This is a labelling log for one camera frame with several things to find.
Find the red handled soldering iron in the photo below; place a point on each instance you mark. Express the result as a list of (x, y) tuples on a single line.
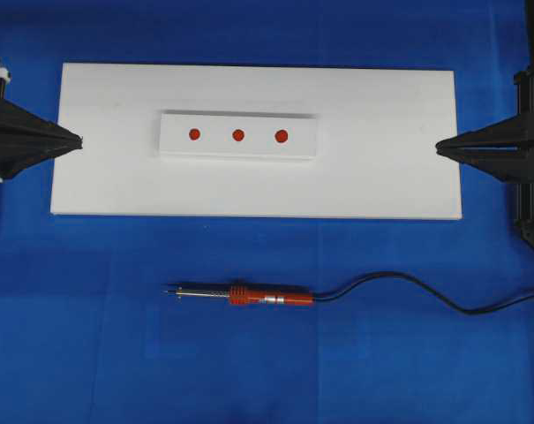
[(241, 294)]

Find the small white raised block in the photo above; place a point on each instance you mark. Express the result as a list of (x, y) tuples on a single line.
[(236, 135)]

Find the large white base board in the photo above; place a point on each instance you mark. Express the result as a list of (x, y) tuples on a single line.
[(377, 131)]

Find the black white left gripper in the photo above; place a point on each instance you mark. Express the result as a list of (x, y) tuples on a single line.
[(15, 120)]

